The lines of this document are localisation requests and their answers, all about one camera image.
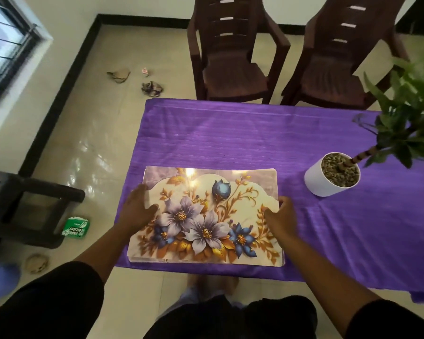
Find person's left hand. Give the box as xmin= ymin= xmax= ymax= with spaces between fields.
xmin=118 ymin=183 xmax=160 ymax=237

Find person's right hand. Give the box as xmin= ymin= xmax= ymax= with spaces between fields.
xmin=263 ymin=196 xmax=299 ymax=244

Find green packet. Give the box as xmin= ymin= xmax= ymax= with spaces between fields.
xmin=61 ymin=217 xmax=90 ymax=240

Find floral print placemat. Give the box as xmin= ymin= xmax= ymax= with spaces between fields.
xmin=126 ymin=166 xmax=285 ymax=268

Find purple printed paper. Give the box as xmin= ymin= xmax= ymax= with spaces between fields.
xmin=141 ymin=81 xmax=164 ymax=98

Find tan paper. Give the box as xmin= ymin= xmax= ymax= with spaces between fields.
xmin=106 ymin=68 xmax=131 ymax=84

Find person's right forearm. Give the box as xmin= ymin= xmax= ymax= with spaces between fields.
xmin=279 ymin=232 xmax=382 ymax=338

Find person's right foot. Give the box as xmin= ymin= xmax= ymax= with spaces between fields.
xmin=213 ymin=275 xmax=240 ymax=297

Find person's foot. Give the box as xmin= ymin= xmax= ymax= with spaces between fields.
xmin=213 ymin=275 xmax=240 ymax=297
xmin=188 ymin=275 xmax=212 ymax=299

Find person's left foot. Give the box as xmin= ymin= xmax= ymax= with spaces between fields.
xmin=188 ymin=275 xmax=212 ymax=299

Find person's light blue trousers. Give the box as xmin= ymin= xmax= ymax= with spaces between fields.
xmin=155 ymin=289 xmax=248 ymax=322

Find person's black shirt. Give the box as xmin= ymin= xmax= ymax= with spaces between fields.
xmin=0 ymin=261 xmax=424 ymax=339

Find green plant in white pot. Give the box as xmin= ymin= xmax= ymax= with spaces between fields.
xmin=303 ymin=42 xmax=424 ymax=198

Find black plastic stool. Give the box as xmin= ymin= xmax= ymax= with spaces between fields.
xmin=0 ymin=168 xmax=86 ymax=250

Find purple tablecloth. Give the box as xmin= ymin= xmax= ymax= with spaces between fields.
xmin=114 ymin=98 xmax=424 ymax=304

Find blue plastic bucket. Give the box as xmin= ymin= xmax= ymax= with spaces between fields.
xmin=0 ymin=263 xmax=22 ymax=303

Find brown plastic armchair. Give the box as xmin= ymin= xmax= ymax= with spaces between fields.
xmin=186 ymin=0 xmax=291 ymax=105
xmin=281 ymin=0 xmax=410 ymax=111

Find black barred window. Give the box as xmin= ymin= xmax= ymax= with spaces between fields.
xmin=0 ymin=0 xmax=43 ymax=119

